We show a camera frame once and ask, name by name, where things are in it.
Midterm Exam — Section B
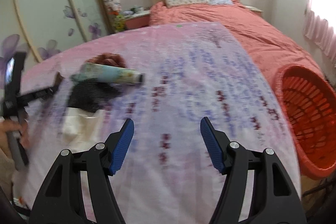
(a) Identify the flower print sliding wardrobe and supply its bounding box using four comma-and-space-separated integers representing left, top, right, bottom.
0, 0, 114, 76

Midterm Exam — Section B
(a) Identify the clear tube of plush toys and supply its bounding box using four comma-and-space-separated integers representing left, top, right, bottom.
100, 0, 126, 33

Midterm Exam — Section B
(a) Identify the pink curtain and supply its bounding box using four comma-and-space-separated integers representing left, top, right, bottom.
303, 0, 336, 67

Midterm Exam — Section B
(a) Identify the light blue patterned packet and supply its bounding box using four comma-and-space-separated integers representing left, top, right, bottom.
70, 62, 146, 86

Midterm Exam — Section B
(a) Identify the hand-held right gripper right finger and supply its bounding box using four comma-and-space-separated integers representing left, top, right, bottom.
200, 117, 308, 224

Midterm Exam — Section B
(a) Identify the orange plastic laundry basket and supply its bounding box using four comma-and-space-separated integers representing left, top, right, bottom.
272, 63, 336, 179

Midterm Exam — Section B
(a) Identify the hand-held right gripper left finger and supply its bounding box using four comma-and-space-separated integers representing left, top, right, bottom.
29, 118, 135, 224

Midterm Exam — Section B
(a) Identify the white paper bag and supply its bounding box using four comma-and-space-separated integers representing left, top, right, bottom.
61, 106, 106, 151

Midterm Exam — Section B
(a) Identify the dark grey garment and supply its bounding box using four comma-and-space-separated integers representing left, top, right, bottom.
68, 80, 124, 112

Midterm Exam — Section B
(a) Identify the pink nightstand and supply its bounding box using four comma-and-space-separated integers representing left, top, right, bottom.
244, 5, 264, 18
123, 10, 152, 30

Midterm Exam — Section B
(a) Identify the pink floral table cloth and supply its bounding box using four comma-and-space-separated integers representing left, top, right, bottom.
10, 22, 303, 224

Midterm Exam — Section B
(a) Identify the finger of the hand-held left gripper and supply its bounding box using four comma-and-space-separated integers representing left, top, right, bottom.
18, 72, 63, 109

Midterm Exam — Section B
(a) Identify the person's left hand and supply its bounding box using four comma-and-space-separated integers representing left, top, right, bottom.
0, 118, 31, 151

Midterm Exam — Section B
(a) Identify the coral duvet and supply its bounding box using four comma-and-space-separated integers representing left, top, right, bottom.
149, 0, 324, 88

